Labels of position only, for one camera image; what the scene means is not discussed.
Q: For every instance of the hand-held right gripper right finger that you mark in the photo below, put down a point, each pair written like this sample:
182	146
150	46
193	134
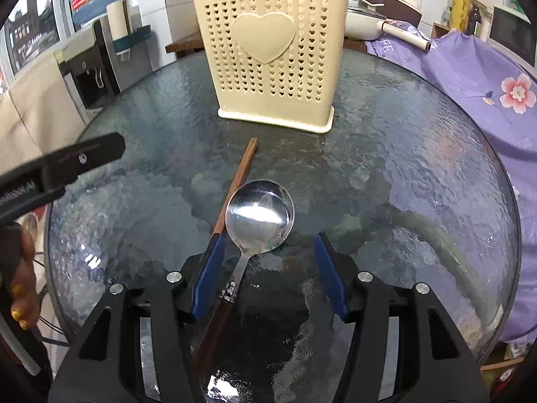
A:
331	277

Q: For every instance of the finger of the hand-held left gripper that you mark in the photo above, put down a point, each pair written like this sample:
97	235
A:
92	149

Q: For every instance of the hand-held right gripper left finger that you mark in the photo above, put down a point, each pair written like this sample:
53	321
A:
207	277

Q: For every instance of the metal spoon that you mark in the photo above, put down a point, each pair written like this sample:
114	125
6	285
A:
260	214

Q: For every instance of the brown wooden chopstick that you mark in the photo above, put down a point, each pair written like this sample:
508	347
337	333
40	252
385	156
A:
243	168

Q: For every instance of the cream plastic utensil holder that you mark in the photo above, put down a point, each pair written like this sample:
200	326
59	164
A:
251	92

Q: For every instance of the person's left hand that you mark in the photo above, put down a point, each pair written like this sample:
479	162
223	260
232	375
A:
27	260

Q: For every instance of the grey water dispenser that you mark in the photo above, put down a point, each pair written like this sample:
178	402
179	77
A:
88	67

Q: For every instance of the teal cup holder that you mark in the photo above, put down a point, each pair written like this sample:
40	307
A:
134	37

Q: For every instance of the window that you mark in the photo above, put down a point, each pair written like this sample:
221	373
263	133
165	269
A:
33	29

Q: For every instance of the white paper cup tube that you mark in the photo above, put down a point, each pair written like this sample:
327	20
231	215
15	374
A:
117	16

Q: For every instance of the wooden counter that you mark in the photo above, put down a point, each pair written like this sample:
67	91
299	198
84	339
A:
182	44

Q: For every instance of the purple floral cloth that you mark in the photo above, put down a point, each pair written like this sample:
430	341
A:
482	134

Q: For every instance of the small wooden box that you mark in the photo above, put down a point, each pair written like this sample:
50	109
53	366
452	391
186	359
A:
440	30

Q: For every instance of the brown white rice cooker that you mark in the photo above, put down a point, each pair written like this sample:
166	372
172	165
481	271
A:
390	0

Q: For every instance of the dark glass bottle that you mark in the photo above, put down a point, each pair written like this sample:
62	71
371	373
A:
478	16

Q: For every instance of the yellow roll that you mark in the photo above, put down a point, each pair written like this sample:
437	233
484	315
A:
459	4

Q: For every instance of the white microwave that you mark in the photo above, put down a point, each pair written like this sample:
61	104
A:
509	33

